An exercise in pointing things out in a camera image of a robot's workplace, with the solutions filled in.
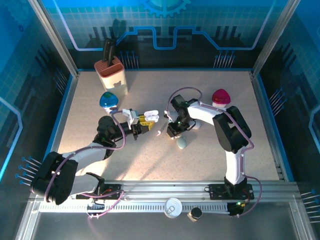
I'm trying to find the pale green earbud case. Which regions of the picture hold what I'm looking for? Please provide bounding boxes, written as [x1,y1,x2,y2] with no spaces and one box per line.
[176,137,188,150]

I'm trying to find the white square earbud case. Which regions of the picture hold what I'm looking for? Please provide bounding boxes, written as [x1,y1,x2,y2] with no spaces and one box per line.
[144,109,160,123]

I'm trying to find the blue egg-shaped toy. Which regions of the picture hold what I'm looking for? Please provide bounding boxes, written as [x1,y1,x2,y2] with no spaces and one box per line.
[99,91,120,115]

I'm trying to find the magenta egg-shaped toy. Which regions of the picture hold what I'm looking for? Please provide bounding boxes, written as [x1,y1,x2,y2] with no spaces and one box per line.
[211,88,232,109]

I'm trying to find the beige knife block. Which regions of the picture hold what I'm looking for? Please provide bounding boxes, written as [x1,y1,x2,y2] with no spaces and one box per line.
[93,55,130,97]

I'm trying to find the small jar black lid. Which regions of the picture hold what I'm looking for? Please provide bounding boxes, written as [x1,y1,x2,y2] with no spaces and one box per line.
[187,207,203,223]

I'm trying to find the aluminium front rail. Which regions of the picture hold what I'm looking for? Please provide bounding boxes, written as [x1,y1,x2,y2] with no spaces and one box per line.
[28,179,305,201]

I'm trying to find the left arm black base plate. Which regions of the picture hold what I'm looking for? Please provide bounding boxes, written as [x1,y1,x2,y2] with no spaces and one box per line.
[75,183,123,201]

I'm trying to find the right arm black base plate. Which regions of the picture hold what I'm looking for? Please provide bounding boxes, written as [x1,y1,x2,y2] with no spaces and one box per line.
[208,183,255,201]

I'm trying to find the black handled knife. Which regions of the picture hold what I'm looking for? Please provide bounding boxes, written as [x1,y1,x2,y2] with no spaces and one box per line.
[101,38,113,68]
[108,41,117,65]

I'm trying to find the white slotted cable duct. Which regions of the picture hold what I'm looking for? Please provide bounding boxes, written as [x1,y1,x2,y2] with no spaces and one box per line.
[37,202,231,214]

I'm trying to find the aluminium frame post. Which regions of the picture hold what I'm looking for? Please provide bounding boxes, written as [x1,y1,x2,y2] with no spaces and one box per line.
[250,0,301,77]
[26,0,80,77]

